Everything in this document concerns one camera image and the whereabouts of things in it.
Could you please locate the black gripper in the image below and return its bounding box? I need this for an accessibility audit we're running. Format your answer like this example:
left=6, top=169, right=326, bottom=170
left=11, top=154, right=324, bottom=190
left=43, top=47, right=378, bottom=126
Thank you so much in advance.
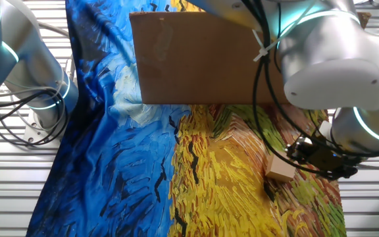
left=285, top=136, right=359, bottom=180

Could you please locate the light wooden cube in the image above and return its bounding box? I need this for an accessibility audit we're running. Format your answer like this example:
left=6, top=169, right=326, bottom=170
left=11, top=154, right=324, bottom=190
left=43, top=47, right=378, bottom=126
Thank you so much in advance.
left=265, top=153, right=297, bottom=183

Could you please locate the white zip tie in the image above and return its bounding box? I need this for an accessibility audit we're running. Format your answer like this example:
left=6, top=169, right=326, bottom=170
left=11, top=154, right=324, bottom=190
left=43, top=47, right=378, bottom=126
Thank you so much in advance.
left=251, top=28, right=271, bottom=63

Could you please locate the brown cardboard board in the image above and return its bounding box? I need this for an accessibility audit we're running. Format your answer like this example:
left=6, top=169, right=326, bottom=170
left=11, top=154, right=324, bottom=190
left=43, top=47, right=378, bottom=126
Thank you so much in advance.
left=128, top=11, right=372, bottom=106

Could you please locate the Van Gogh painting print cloth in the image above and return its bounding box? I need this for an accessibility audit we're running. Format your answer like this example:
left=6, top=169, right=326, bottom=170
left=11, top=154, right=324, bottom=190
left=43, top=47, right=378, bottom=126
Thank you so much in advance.
left=26, top=0, right=348, bottom=237

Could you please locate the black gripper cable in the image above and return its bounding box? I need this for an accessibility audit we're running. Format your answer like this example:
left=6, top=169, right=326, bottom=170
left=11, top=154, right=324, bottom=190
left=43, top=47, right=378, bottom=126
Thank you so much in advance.
left=240, top=0, right=379, bottom=181

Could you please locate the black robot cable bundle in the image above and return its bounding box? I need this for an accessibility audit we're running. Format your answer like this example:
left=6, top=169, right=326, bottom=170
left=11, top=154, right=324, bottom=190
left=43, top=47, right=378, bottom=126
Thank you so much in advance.
left=0, top=86, right=71, bottom=148

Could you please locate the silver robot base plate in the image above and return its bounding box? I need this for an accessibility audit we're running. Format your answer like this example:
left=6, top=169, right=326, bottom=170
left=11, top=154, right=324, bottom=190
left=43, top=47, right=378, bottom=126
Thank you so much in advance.
left=22, top=108, right=66, bottom=149

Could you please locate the thick grey cable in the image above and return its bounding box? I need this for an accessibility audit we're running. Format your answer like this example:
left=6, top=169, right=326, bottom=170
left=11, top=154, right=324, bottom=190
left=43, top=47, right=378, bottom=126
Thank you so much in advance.
left=36, top=20, right=71, bottom=39

